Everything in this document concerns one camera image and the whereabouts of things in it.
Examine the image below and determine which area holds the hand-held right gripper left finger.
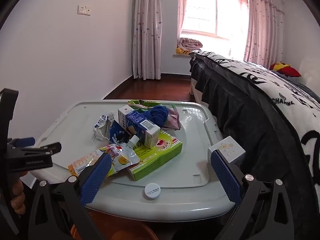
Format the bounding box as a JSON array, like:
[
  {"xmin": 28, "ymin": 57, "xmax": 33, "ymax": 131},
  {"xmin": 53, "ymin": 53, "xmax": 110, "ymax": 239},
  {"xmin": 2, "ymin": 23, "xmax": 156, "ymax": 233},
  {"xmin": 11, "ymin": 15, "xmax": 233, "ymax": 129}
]
[{"xmin": 28, "ymin": 152, "xmax": 112, "ymax": 240}]

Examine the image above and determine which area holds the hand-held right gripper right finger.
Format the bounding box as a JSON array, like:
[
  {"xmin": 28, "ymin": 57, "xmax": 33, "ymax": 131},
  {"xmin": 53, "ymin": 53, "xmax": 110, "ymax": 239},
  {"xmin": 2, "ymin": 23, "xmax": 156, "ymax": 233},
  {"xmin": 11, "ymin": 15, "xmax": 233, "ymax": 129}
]
[{"xmin": 211, "ymin": 149, "xmax": 294, "ymax": 240}]

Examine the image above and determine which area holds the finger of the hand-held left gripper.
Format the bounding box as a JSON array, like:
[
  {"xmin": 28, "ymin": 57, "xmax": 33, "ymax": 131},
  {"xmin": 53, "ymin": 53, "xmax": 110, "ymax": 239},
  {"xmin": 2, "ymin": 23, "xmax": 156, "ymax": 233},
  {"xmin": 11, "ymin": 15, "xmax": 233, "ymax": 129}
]
[
  {"xmin": 0, "ymin": 88, "xmax": 35, "ymax": 148},
  {"xmin": 7, "ymin": 142, "xmax": 62, "ymax": 158}
]

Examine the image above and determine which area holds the small white box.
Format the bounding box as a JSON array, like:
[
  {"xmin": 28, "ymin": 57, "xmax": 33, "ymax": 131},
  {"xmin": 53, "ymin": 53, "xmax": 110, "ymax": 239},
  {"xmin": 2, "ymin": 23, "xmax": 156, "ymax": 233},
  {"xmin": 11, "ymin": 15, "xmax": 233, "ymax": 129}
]
[{"xmin": 207, "ymin": 136, "xmax": 246, "ymax": 167}]

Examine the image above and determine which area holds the yellow spouted drink pouch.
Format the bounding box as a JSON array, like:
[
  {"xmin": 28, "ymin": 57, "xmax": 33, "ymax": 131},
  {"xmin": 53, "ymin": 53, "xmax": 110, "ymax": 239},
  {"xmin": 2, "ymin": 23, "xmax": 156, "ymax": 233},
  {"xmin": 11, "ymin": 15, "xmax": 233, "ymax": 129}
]
[{"xmin": 68, "ymin": 135, "xmax": 140, "ymax": 177}]

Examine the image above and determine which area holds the silver and blue snack wrapper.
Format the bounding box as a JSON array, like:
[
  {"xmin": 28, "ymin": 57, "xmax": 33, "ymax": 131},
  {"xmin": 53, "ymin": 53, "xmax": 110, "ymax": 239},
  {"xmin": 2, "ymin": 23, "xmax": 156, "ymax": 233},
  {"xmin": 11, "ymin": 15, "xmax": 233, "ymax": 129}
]
[{"xmin": 93, "ymin": 114, "xmax": 130, "ymax": 145}]

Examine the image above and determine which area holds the white round bottle cap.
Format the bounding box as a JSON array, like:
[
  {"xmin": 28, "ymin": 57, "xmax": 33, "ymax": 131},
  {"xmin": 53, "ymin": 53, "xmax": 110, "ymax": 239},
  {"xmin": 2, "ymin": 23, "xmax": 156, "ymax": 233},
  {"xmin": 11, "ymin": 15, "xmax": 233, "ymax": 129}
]
[{"xmin": 144, "ymin": 183, "xmax": 160, "ymax": 200}]

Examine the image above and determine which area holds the green cardboard box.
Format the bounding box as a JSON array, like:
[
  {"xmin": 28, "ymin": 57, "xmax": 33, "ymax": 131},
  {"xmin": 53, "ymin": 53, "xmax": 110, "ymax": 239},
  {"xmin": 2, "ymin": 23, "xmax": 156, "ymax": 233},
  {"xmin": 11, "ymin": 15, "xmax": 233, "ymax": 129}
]
[{"xmin": 126, "ymin": 130, "xmax": 183, "ymax": 182}]

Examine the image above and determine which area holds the blue and white medicine box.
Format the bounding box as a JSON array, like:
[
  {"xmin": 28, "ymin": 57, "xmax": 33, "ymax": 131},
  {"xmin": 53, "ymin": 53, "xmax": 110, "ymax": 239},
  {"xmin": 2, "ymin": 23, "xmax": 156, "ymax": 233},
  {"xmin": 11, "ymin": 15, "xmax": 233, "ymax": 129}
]
[{"xmin": 117, "ymin": 105, "xmax": 161, "ymax": 149}]

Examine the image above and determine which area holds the pink and green wrapper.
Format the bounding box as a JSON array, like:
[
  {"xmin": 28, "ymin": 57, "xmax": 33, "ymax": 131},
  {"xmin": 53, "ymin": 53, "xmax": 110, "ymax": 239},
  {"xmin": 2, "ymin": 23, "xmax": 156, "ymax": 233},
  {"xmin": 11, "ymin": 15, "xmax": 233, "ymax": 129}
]
[{"xmin": 160, "ymin": 104, "xmax": 182, "ymax": 130}]

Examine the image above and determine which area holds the green snack bag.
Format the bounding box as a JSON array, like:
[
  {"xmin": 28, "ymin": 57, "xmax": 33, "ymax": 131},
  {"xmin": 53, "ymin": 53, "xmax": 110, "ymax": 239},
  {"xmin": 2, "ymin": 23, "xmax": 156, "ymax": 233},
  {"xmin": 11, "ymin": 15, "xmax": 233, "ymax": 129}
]
[{"xmin": 127, "ymin": 99, "xmax": 163, "ymax": 110}]

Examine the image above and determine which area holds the blue cloth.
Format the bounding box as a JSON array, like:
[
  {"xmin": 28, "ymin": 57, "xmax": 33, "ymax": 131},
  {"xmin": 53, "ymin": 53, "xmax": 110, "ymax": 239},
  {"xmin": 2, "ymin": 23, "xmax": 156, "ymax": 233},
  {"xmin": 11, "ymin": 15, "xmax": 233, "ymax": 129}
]
[{"xmin": 145, "ymin": 105, "xmax": 170, "ymax": 127}]

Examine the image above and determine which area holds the person's left hand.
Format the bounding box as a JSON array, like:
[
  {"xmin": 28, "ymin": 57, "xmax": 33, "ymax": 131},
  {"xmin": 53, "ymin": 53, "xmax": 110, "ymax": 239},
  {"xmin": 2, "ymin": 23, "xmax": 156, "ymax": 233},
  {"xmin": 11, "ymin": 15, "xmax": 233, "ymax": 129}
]
[{"xmin": 10, "ymin": 170, "xmax": 27, "ymax": 215}]

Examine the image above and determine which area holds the dark grey blanket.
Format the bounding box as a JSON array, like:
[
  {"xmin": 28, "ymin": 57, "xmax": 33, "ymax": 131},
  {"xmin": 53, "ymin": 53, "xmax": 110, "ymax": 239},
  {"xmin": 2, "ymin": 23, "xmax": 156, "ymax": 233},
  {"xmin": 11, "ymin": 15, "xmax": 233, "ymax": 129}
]
[{"xmin": 189, "ymin": 55, "xmax": 313, "ymax": 240}]

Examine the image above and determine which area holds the white black printed blanket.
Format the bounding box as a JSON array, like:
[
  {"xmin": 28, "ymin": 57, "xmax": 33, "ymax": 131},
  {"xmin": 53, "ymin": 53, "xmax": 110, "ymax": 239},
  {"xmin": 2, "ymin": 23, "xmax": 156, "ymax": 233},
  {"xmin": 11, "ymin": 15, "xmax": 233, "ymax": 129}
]
[{"xmin": 191, "ymin": 50, "xmax": 320, "ymax": 200}]

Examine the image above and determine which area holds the red and yellow pillow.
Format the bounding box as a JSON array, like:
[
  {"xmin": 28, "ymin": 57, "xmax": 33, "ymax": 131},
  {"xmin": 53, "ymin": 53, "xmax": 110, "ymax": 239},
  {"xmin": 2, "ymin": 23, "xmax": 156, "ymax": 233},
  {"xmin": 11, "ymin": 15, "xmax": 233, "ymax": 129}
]
[{"xmin": 270, "ymin": 62, "xmax": 302, "ymax": 77}]

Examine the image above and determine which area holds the folded pink quilt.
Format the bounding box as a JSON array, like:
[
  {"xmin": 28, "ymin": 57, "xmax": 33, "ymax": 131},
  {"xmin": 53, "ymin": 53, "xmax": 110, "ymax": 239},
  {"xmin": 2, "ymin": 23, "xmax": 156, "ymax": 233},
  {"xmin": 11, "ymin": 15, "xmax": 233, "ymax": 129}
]
[{"xmin": 178, "ymin": 37, "xmax": 203, "ymax": 50}]

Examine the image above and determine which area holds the patterned pink curtain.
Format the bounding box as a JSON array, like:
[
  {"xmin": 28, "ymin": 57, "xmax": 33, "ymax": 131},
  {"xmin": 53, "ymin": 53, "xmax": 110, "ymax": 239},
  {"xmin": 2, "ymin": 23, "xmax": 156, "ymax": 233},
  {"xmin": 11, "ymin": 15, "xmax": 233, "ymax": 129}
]
[
  {"xmin": 132, "ymin": 0, "xmax": 163, "ymax": 80},
  {"xmin": 244, "ymin": 0, "xmax": 285, "ymax": 67}
]

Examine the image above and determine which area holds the window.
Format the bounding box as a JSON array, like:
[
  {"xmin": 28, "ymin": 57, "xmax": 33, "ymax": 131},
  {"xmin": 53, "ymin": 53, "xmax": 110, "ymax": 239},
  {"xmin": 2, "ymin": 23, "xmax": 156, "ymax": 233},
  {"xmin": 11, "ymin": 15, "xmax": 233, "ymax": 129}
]
[{"xmin": 180, "ymin": 0, "xmax": 248, "ymax": 40}]

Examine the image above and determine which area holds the sheer pink curtain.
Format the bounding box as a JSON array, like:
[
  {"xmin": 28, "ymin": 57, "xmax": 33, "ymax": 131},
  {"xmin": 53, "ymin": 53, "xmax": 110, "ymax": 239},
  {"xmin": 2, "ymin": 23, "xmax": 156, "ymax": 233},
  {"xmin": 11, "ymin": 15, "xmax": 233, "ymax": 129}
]
[{"xmin": 177, "ymin": 0, "xmax": 249, "ymax": 60}]

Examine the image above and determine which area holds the white bed frame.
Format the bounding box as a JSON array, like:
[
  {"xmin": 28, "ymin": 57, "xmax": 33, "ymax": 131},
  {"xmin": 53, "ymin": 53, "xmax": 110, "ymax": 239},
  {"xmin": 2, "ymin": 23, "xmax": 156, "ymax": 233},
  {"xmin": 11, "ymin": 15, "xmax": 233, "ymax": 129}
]
[{"xmin": 189, "ymin": 76, "xmax": 202, "ymax": 103}]

